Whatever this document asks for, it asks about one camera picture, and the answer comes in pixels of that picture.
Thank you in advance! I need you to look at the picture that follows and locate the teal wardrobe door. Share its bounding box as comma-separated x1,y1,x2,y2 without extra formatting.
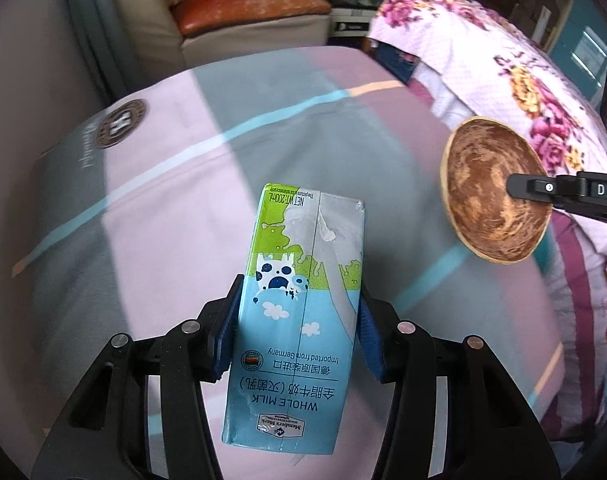
550,0,607,110

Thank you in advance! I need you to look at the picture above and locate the brown coconut shell bowl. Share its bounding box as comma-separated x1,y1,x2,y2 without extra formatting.
440,116,552,264

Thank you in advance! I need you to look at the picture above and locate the beige armchair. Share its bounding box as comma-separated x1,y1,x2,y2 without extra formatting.
114,0,331,84

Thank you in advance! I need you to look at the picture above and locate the orange seat cushion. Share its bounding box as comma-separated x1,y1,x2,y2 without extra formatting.
171,0,332,38

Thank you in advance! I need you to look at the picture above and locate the grey curtain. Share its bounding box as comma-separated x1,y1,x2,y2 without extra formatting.
67,0,128,103

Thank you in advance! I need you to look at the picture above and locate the blue milk carton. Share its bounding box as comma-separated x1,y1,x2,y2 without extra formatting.
222,183,365,455

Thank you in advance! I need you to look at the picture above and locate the plaid bed sheet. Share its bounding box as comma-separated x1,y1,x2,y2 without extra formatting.
14,47,564,479

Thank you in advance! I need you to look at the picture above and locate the floral pink quilt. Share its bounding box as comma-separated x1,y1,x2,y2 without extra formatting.
369,0,607,439

